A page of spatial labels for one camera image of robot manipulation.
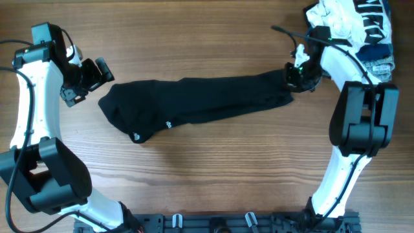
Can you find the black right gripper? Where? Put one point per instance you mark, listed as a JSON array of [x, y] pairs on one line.
[[292, 84]]

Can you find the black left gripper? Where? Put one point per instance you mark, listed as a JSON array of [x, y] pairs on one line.
[[96, 79]]

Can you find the black t-shirt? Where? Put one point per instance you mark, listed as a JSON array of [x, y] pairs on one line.
[[141, 109]]

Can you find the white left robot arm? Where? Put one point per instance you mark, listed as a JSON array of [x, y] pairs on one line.
[[39, 170]]

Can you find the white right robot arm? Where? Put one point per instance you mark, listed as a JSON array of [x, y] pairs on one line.
[[361, 124]]

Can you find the navy blue folded garment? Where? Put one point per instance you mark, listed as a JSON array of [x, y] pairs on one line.
[[367, 53]]

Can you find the grey folded garment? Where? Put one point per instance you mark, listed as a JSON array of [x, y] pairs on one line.
[[381, 68]]

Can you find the white printed folded shirt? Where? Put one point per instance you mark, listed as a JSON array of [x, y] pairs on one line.
[[361, 22]]

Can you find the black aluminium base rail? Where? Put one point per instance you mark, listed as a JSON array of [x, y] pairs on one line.
[[267, 223]]

